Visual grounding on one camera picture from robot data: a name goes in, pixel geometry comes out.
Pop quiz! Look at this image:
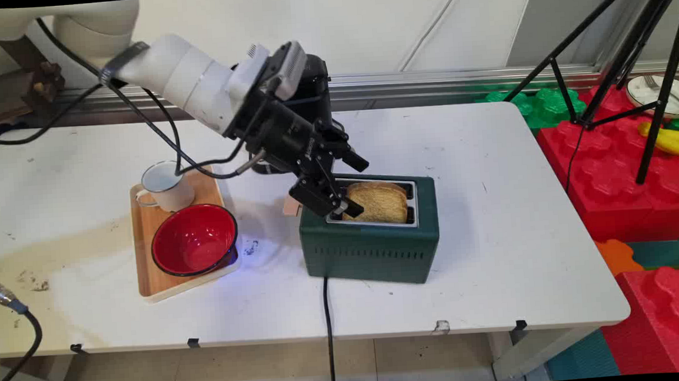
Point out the aluminium rail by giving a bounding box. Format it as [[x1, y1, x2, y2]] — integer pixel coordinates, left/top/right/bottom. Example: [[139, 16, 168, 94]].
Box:
[[51, 51, 679, 130]]

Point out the orange foam piece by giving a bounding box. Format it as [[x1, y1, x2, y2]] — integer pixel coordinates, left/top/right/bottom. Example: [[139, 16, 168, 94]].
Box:
[[593, 236, 645, 279]]

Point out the red bowl with black rim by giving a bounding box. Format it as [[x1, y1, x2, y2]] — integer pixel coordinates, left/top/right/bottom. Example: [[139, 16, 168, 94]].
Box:
[[148, 202, 242, 280]]

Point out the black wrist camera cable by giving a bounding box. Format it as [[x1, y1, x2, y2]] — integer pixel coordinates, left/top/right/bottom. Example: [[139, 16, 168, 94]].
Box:
[[36, 5, 269, 191]]

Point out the wooden cutting board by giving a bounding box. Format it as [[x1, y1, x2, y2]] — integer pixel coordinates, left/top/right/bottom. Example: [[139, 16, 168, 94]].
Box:
[[128, 164, 245, 305]]

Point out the black toaster power cord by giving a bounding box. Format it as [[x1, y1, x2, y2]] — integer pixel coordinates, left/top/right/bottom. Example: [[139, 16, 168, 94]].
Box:
[[321, 276, 338, 381]]

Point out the large red foam block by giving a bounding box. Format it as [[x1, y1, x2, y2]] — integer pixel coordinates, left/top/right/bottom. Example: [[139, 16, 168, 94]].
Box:
[[532, 79, 679, 249]]

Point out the white enamel mug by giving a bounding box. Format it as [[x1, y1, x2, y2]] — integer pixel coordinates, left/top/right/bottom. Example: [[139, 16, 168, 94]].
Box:
[[133, 158, 198, 215]]

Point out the large toast slice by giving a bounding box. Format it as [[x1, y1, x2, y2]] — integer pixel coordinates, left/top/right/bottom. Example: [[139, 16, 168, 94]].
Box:
[[339, 181, 411, 228]]

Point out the tan toaster lever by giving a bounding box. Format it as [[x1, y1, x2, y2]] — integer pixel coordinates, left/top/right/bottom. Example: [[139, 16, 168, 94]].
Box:
[[281, 193, 304, 219]]

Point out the black strap on arm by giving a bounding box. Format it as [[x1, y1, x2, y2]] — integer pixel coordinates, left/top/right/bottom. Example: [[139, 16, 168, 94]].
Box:
[[96, 41, 153, 89]]

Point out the green foam block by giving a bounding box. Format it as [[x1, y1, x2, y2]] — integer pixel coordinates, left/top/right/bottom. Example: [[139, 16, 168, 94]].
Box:
[[474, 83, 589, 133]]

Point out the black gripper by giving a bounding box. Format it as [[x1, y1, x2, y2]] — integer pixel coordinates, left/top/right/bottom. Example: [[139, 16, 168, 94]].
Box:
[[221, 85, 374, 226]]

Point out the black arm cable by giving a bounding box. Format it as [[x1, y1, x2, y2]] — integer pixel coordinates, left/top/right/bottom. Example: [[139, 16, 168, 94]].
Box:
[[0, 81, 115, 160]]

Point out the black tripod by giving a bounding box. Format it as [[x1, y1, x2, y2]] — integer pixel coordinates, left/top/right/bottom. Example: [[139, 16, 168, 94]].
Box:
[[495, 0, 679, 194]]

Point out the silver fork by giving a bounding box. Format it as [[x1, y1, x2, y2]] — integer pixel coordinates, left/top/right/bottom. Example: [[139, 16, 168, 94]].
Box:
[[643, 72, 679, 116]]

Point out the black appliance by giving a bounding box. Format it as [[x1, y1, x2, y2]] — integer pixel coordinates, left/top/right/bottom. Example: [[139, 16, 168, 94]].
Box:
[[243, 53, 351, 177]]

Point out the teal foam mat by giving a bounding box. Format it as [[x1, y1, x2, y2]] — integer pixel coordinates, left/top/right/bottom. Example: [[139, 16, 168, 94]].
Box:
[[628, 238, 679, 272]]

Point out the thin black tripod cable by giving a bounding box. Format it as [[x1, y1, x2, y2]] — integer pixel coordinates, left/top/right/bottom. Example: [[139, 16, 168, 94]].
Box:
[[560, 125, 590, 196]]

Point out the white plate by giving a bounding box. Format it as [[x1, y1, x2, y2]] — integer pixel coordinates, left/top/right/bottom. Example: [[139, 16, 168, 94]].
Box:
[[625, 72, 679, 122]]

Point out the yellow toy banana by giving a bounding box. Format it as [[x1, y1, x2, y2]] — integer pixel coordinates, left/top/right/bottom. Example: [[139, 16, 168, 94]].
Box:
[[637, 119, 679, 163]]

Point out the brown wooden object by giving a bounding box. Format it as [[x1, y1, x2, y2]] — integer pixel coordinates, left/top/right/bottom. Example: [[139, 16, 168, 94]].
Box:
[[0, 33, 69, 127]]

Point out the green toaster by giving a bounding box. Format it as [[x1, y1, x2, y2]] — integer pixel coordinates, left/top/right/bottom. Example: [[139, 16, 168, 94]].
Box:
[[295, 168, 444, 292]]

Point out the cable with metal connector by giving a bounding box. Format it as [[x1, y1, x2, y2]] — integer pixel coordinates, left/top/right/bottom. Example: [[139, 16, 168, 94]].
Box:
[[0, 272, 47, 381]]

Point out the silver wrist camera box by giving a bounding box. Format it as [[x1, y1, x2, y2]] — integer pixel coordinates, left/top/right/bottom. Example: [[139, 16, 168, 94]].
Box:
[[246, 39, 311, 103]]

